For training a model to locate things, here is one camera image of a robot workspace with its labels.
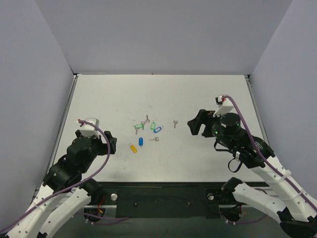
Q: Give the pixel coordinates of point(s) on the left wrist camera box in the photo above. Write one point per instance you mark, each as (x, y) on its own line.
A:
(87, 130)

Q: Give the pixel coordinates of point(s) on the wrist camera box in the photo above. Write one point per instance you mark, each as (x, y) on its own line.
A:
(224, 106)
(87, 130)

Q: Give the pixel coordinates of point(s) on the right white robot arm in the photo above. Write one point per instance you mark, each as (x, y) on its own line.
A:
(292, 208)

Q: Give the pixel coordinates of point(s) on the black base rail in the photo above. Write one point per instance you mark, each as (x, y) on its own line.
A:
(163, 200)

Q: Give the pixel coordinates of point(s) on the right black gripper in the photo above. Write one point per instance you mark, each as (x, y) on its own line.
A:
(205, 124)

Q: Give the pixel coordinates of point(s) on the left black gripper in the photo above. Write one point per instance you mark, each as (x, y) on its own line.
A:
(104, 145)

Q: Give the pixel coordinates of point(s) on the blue clear key tag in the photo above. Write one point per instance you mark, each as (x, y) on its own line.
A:
(158, 129)

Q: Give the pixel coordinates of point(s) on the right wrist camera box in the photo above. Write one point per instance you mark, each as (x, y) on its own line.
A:
(224, 106)

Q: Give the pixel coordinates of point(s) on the yellow key tag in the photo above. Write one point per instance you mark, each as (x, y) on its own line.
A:
(133, 148)

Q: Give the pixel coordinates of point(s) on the loose silver key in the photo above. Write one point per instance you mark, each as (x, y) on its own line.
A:
(156, 139)

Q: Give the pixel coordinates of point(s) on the green key tag right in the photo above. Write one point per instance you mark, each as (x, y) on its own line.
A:
(153, 125)

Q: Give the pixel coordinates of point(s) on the green key tag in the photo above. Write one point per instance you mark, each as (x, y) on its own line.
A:
(153, 125)
(139, 126)

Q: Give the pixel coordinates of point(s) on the solid blue key tag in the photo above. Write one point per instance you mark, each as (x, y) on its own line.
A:
(140, 142)

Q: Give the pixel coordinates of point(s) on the green key tag left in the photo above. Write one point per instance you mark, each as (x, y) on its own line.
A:
(139, 126)

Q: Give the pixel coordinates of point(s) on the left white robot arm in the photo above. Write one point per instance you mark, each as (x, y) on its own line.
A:
(61, 194)

